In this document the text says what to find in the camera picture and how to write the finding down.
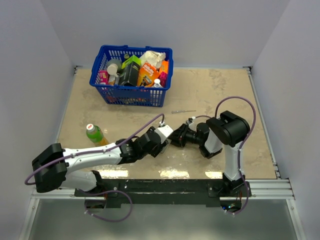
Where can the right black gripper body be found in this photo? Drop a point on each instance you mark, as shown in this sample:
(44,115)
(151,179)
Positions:
(181,137)

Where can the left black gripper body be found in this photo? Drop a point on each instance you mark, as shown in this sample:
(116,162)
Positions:
(156,149)

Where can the small screwdriver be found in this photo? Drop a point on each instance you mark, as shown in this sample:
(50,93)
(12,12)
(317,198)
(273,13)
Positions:
(182,111)

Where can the white grey remote control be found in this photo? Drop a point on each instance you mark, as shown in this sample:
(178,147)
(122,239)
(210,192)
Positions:
(165,145)

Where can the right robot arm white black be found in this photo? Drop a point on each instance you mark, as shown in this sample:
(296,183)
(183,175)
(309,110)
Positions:
(226,133)

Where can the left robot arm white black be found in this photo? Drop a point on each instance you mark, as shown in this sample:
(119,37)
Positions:
(57,168)

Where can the small white cap bottle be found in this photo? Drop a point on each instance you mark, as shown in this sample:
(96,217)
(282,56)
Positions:
(157,83)

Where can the orange juice bottle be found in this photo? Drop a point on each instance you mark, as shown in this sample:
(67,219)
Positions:
(95,135)

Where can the magenta small box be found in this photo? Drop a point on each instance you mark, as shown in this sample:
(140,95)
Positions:
(163,78)

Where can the blue plastic basket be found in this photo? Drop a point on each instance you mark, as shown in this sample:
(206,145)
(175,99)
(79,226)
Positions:
(130,95)

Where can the orange Gillette razor box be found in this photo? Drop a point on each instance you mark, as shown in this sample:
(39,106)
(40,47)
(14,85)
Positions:
(147,75)

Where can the black green box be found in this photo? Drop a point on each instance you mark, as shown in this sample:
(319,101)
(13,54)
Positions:
(130,72)

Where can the crumpled white paper bag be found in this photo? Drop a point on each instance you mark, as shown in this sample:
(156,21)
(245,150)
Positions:
(153,58)

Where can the pink box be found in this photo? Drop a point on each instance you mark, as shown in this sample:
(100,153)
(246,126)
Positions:
(103,77)

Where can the white pump bottle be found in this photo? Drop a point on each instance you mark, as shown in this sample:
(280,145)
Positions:
(113,67)

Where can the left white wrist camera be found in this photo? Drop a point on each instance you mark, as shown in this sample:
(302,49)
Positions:
(164,132)

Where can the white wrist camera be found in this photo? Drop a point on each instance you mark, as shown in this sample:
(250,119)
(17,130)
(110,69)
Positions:
(190,122)
(164,132)

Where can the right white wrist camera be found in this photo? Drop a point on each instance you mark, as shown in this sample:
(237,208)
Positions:
(190,122)

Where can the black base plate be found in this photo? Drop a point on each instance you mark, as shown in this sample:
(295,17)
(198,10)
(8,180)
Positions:
(209,192)

